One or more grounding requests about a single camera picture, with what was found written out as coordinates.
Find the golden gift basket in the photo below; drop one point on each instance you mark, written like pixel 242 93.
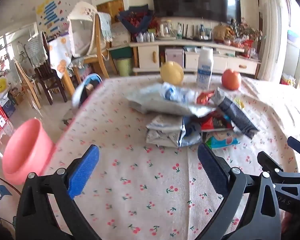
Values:
pixel 219 33

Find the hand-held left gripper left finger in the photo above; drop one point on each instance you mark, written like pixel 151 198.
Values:
pixel 83 170

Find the pink storage box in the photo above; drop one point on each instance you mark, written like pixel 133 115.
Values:
pixel 174 57

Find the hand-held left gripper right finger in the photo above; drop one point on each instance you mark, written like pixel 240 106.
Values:
pixel 212 170

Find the white plastic bottle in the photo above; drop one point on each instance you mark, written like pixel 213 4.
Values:
pixel 205 72

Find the white wipes packet blue feather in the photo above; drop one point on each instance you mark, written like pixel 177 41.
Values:
pixel 162 130

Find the white cardboard box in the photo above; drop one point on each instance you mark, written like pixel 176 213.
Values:
pixel 121 35

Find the pink plastic bucket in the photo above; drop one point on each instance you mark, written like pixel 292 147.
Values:
pixel 25 155

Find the dark green box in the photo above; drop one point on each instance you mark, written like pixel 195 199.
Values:
pixel 121 52

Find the dark wooden chair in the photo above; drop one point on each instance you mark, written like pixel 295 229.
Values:
pixel 48 80

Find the dark blue wrapped bouquet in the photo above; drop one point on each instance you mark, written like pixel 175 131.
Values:
pixel 135 20

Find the blue green snack packet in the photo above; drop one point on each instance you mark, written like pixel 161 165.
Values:
pixel 222 140

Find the green label water bottle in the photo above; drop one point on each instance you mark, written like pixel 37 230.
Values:
pixel 179 31

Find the glass electric kettle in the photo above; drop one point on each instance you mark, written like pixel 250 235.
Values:
pixel 165 30

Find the cherry print tablecloth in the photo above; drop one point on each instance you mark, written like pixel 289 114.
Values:
pixel 140 180

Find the colourful wall stickers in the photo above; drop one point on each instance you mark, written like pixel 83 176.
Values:
pixel 51 12

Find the green waste bin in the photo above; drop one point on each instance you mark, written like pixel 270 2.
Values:
pixel 123 67

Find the wooden dining table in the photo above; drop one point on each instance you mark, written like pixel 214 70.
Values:
pixel 68 82

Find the yellow plastic bag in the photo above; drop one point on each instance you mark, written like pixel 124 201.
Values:
pixel 0 86

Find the chair with cartoon cushion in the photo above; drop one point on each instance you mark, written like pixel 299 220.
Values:
pixel 86 87

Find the light wooden chair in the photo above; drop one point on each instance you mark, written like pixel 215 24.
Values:
pixel 100 55
pixel 27 85

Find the orange print tablecloth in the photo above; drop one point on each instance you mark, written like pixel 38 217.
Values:
pixel 61 52

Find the cartoon print cushion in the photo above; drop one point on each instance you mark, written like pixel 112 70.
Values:
pixel 3 205

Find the red apple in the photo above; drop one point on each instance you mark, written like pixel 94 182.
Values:
pixel 231 80

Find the cluster of small jars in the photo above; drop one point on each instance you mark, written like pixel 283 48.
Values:
pixel 146 37

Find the yellow pomelo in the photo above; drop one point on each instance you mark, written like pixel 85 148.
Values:
pixel 172 73

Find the white television cabinet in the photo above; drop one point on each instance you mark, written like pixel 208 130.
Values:
pixel 150 55

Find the black flat television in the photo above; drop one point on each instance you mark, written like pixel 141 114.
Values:
pixel 195 0

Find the dried flower arrangement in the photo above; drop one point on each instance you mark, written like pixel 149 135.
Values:
pixel 247 30

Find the red foil snack wrapper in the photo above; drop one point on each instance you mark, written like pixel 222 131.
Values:
pixel 205 97

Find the dark blue snack packet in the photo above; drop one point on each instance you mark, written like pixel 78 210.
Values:
pixel 236 117

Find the white lace dust cover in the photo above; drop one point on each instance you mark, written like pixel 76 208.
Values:
pixel 81 30

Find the red and black snack wrapper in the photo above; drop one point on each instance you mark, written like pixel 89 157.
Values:
pixel 215 122

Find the white covered floor air conditioner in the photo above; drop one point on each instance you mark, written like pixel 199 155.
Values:
pixel 272 30

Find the yellow snack wrapper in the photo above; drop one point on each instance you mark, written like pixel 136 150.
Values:
pixel 239 103

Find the light blue knitted cloth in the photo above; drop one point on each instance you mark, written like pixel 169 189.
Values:
pixel 105 27

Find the grey knitted cloth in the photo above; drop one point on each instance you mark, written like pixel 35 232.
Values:
pixel 36 51

